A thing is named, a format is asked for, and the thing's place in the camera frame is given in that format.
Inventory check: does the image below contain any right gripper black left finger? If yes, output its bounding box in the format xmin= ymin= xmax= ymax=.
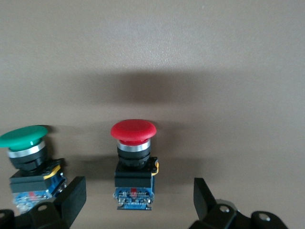
xmin=30 ymin=176 xmax=87 ymax=229

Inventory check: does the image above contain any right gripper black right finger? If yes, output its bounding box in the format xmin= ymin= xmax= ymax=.
xmin=189 ymin=177 xmax=253 ymax=229

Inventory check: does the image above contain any red mushroom push button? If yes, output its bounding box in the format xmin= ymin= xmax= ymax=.
xmin=110 ymin=119 xmax=160 ymax=211

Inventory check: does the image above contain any green mushroom push button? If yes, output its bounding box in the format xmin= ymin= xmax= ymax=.
xmin=0 ymin=125 xmax=68 ymax=214

